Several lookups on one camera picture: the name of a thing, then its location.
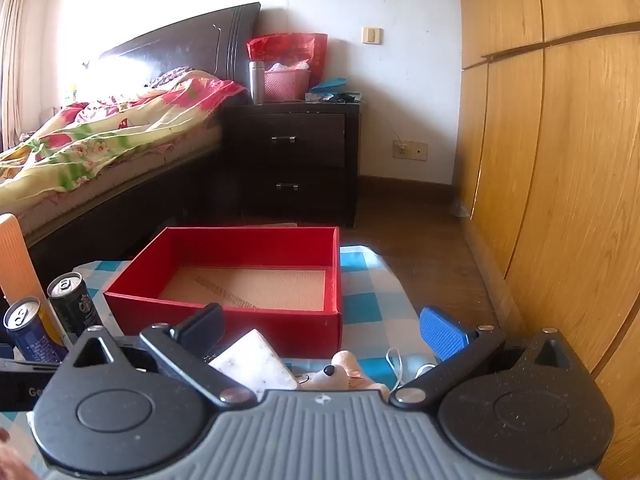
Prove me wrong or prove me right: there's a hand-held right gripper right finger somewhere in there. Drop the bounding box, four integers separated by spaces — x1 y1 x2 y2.
389 306 580 408

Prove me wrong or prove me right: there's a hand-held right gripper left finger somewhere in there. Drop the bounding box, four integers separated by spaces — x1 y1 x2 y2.
65 303 256 407

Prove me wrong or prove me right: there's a blue face mask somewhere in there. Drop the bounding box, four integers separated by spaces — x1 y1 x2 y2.
385 347 438 393

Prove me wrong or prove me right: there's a white towel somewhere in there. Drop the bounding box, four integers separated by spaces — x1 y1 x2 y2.
209 329 299 397

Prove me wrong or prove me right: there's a red cardboard box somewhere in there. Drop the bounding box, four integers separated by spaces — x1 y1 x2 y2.
103 226 344 358

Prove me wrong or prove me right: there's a person's left hand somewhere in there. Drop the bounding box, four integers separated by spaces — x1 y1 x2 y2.
0 428 38 480

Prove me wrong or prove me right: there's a blue drink can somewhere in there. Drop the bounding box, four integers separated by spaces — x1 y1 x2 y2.
4 296 68 363

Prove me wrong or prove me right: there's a yellow container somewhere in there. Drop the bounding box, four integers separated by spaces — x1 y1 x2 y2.
37 300 66 346

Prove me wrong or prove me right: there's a blue checkered tablecloth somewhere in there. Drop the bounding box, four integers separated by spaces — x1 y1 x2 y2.
25 245 441 431

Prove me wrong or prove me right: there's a dark green drink can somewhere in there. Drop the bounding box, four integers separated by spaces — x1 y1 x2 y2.
47 272 103 346

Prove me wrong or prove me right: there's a dark wooden bed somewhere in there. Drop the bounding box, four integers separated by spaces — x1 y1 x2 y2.
0 2 262 281

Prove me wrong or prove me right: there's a wooden wardrobe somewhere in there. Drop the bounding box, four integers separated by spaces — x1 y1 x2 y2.
452 0 640 480

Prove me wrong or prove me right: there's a floral blanket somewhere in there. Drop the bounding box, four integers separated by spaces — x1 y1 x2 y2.
0 67 249 196

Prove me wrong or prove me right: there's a dark wooden nightstand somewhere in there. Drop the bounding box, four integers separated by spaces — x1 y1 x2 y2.
222 101 362 228

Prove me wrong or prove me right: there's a steel thermos bottle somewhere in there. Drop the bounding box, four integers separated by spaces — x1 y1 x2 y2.
249 60 266 105

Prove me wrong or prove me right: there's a pink plastic basket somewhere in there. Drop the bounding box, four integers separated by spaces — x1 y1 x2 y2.
263 69 312 102

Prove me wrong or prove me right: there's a teal paper item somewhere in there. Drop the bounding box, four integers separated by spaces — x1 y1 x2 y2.
309 77 348 96

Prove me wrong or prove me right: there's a red plastic bag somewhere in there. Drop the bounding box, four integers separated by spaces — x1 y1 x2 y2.
246 33 329 93

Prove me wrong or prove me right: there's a beige curtain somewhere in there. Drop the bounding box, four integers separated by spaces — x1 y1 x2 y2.
0 0 51 151

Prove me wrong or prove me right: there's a beige wall outlet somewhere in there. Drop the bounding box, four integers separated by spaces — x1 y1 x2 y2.
393 141 429 161

